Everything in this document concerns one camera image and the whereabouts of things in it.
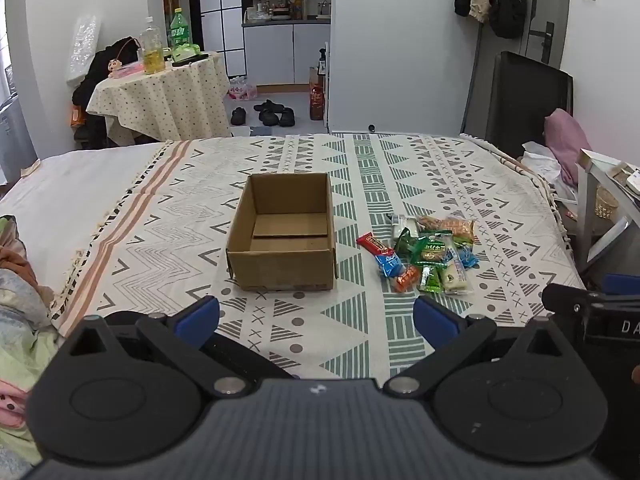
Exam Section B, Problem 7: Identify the wicker basket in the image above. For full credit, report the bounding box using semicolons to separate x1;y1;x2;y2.
595;185;620;220

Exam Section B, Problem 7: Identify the black clothing pile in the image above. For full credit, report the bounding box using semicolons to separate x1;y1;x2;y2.
71;37;141;149

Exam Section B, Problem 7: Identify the small table with dotted cloth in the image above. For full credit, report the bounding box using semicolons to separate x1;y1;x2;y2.
86;51;232;144

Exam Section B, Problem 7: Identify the pink package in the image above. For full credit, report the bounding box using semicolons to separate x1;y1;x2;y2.
109;62;146;79

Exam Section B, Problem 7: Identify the red gift box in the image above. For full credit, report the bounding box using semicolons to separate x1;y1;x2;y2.
309;84;326;121

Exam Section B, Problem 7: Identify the green soda bottle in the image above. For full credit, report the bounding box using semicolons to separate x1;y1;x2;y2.
169;7;194;52

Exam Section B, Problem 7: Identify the white bed sheet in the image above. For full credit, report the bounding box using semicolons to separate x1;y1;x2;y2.
0;141;167;266

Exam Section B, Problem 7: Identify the door lock handle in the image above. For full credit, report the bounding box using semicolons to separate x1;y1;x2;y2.
530;21;556;56

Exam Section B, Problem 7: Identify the small green snack packet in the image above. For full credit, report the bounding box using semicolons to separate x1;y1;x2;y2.
417;266;444;295

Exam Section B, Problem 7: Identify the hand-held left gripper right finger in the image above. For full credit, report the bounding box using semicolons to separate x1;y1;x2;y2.
382;295;585;399

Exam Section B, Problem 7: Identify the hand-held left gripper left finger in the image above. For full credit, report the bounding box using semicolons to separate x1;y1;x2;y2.
62;296;253;399

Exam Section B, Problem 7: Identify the pink cloth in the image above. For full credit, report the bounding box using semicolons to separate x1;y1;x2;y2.
544;109;594;189

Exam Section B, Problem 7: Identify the long white cake packet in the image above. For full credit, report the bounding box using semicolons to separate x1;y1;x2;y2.
440;247;474;295

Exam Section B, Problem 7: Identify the bubble wrap sheet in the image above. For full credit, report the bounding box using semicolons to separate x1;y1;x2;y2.
65;14;104;84

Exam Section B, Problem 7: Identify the cardboard box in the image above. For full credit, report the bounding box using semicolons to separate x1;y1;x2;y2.
225;172;341;292

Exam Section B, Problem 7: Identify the green tissue pack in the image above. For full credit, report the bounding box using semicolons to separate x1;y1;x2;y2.
171;44;202;64

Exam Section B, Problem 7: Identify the green-ended cookie packet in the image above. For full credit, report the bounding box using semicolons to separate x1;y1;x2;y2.
410;235;454;267

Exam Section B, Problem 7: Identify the black grid sliding door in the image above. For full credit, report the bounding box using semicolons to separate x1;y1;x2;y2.
197;0;247;79

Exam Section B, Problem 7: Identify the red snack bar packet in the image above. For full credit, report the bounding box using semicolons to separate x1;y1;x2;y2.
357;232;391;259

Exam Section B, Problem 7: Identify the clear bottle yellow liquid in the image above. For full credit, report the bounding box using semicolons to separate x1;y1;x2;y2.
139;16;166;76

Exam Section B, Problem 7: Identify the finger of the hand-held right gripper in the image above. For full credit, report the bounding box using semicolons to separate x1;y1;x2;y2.
541;283;608;315
601;273;640;306

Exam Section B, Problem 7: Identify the white plastic bag on floor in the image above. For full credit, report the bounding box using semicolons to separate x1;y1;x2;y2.
227;76;259;102

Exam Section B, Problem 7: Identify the white kitchen cabinet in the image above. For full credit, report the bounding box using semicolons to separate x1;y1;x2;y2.
242;19;332;86

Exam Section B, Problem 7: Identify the black flat panel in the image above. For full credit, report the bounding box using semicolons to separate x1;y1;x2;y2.
462;51;575;159

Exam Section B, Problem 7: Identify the clear white cracker packet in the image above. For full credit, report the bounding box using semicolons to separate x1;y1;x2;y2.
387;214;419;239

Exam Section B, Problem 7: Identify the blue snack packet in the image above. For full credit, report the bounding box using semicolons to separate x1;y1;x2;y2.
452;245;480;269
375;253;406;279

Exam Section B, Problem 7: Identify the small orange snack packet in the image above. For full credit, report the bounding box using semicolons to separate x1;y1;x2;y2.
394;266;420;294

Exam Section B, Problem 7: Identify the patterned geometric blanket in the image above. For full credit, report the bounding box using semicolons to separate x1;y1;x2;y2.
50;132;589;382

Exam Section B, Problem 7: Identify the orange rice cracker packet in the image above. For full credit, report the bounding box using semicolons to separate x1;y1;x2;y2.
417;215;476;244

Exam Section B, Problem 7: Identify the white crumpled cloth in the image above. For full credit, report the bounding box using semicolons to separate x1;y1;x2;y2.
520;141;581;202

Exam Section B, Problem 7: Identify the hanging black bag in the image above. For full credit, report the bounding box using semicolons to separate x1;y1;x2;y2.
487;0;527;40

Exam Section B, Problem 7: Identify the white side table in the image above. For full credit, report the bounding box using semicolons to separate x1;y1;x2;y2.
575;147;640;277

